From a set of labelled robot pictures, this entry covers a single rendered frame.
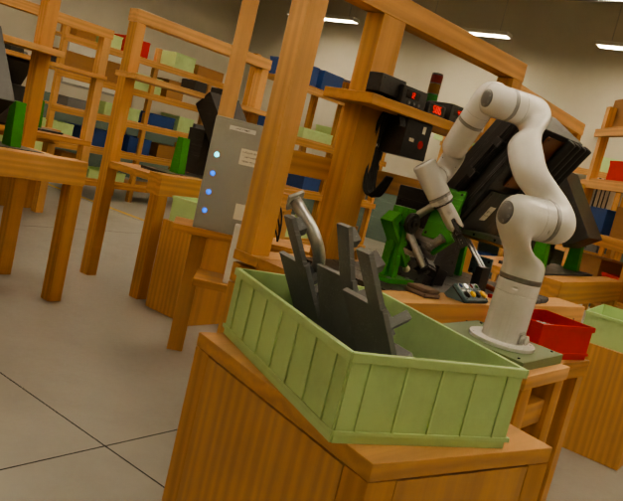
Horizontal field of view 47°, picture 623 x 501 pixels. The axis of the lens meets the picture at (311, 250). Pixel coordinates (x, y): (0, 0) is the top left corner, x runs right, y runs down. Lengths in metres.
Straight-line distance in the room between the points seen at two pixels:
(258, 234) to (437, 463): 1.36
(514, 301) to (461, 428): 0.70
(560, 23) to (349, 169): 10.07
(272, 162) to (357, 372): 1.36
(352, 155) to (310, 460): 1.61
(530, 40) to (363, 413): 11.66
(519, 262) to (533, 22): 10.91
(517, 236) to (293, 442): 0.90
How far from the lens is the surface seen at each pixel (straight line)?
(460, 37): 3.24
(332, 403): 1.30
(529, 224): 2.01
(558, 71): 12.46
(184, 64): 10.91
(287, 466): 1.47
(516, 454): 1.57
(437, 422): 1.41
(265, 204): 2.52
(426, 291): 2.40
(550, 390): 2.20
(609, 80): 12.19
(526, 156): 2.15
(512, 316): 2.07
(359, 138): 2.80
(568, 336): 2.57
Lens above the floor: 1.27
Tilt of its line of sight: 7 degrees down
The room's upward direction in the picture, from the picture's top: 14 degrees clockwise
